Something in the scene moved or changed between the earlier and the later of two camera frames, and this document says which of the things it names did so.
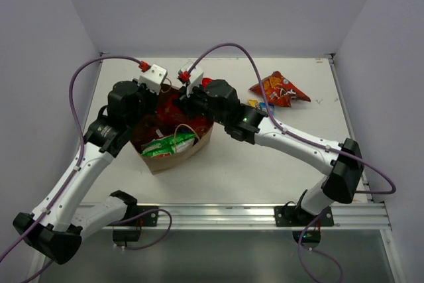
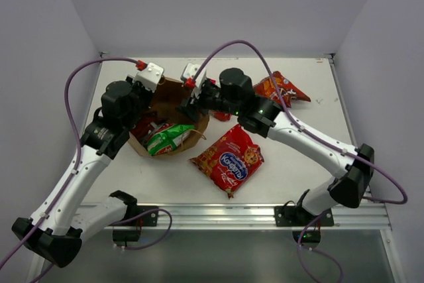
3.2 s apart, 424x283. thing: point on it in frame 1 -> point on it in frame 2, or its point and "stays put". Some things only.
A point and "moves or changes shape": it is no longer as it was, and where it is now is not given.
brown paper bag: [148, 128] -> [169, 95]
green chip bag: [169, 144] moves or changes shape
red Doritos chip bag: [279, 91] stays put
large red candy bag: [169, 116] -> [231, 161]
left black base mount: [130, 231] stays put
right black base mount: [295, 216] stays put
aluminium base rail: [261, 217] stays put
